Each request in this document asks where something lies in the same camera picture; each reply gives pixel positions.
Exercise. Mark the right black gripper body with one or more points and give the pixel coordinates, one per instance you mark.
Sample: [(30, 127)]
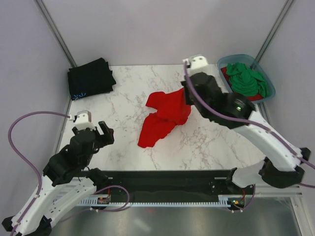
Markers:
[(203, 113)]

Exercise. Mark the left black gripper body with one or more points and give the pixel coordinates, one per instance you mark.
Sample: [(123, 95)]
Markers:
[(97, 145)]

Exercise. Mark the blue plastic basin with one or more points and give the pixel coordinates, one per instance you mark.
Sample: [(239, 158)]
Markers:
[(243, 75)]

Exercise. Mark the red t shirt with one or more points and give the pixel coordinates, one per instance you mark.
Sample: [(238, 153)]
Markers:
[(256, 98), (171, 111)]

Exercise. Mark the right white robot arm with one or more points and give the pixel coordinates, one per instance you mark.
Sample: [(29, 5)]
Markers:
[(281, 167)]

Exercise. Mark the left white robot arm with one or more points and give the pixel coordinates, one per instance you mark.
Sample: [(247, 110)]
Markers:
[(41, 212)]

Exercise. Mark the green t shirt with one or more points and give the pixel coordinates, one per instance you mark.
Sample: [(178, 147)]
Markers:
[(246, 81)]

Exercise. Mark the red t shirt in basin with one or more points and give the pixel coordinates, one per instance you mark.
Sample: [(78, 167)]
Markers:
[(256, 98)]

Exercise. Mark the folded black t shirt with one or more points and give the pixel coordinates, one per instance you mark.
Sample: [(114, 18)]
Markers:
[(90, 79)]

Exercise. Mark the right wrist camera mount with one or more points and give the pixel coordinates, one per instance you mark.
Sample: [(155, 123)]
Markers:
[(196, 64)]

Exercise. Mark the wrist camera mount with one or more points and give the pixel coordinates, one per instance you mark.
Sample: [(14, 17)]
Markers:
[(196, 64), (83, 120)]

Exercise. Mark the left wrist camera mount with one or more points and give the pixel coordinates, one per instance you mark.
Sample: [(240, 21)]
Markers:
[(83, 120)]

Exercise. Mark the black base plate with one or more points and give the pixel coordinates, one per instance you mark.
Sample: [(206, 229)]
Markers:
[(171, 186)]

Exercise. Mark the right aluminium frame post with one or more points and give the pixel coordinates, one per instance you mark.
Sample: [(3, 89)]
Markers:
[(274, 29)]

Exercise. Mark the aluminium frame post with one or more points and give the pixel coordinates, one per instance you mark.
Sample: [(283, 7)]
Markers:
[(55, 31), (274, 29)]

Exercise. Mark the aluminium rail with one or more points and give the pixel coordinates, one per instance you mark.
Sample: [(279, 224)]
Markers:
[(264, 190)]

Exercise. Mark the white slotted cable duct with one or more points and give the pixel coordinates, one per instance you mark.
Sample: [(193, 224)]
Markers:
[(94, 201)]

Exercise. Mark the left aluminium frame post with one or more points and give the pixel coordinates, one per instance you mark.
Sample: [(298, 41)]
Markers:
[(55, 31)]

